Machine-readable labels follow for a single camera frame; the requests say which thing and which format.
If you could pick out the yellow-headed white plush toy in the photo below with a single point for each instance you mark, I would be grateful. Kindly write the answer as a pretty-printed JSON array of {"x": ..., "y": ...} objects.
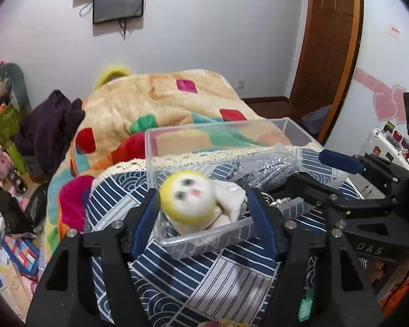
[{"x": 187, "y": 194}]

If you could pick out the blue patterned cloth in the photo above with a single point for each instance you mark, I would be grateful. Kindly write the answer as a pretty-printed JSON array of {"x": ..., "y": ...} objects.
[{"x": 208, "y": 279}]

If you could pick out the grey cloth bundle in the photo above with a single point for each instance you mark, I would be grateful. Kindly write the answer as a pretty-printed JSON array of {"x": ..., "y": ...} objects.
[{"x": 317, "y": 121}]

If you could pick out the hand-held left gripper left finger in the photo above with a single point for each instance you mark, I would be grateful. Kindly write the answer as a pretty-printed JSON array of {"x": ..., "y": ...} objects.
[{"x": 146, "y": 223}]

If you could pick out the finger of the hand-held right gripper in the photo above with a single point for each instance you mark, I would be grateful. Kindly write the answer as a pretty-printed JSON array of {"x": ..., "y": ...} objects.
[
  {"x": 339, "y": 161},
  {"x": 310, "y": 189}
]

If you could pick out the grey plush toy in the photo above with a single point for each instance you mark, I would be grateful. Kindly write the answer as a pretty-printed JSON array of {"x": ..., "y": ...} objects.
[{"x": 10, "y": 81}]

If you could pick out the pile of papers and boxes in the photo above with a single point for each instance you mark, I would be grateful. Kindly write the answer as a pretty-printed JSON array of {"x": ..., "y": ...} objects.
[{"x": 17, "y": 255}]

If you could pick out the yellow fluffy plush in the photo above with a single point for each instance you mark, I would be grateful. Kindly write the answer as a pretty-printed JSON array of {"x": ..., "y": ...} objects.
[{"x": 111, "y": 73}]

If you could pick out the white suitcase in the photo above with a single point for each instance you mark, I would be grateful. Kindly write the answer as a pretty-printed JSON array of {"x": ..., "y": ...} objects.
[{"x": 381, "y": 150}]

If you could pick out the small wall monitor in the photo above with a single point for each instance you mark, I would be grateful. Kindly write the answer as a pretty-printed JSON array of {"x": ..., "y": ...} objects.
[{"x": 118, "y": 4}]

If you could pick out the green box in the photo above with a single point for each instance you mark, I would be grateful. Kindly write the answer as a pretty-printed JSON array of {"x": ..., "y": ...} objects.
[{"x": 8, "y": 126}]

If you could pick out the wall outlet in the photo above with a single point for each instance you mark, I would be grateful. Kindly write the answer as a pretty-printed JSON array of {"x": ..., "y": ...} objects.
[{"x": 240, "y": 83}]

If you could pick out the colourful patchwork blanket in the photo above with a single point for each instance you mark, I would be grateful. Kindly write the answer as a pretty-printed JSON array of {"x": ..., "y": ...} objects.
[{"x": 139, "y": 98}]

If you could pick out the dark purple jacket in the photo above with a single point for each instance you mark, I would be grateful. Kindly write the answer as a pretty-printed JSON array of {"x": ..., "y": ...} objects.
[{"x": 47, "y": 126}]

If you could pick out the orange cloth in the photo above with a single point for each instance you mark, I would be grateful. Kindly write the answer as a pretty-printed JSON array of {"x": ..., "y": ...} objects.
[{"x": 404, "y": 286}]

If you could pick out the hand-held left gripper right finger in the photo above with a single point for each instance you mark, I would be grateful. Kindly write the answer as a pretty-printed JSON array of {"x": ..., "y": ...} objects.
[{"x": 263, "y": 226}]

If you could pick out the clear bag of silver items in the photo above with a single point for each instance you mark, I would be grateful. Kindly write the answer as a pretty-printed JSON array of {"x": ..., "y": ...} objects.
[{"x": 269, "y": 170}]

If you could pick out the pink heart wall stickers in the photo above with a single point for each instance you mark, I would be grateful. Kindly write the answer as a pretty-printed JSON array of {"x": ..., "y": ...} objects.
[{"x": 387, "y": 105}]

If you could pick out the white wall sign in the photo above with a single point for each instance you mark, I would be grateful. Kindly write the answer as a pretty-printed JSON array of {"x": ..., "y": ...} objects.
[{"x": 394, "y": 31}]

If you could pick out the clear plastic box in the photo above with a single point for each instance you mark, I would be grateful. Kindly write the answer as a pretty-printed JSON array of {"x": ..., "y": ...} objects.
[{"x": 204, "y": 242}]

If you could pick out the brown wooden door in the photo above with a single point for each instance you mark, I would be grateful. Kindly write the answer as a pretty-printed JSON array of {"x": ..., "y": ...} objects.
[{"x": 327, "y": 47}]

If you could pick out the black plastic bag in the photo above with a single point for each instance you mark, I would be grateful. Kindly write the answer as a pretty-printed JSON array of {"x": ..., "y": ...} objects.
[{"x": 18, "y": 211}]

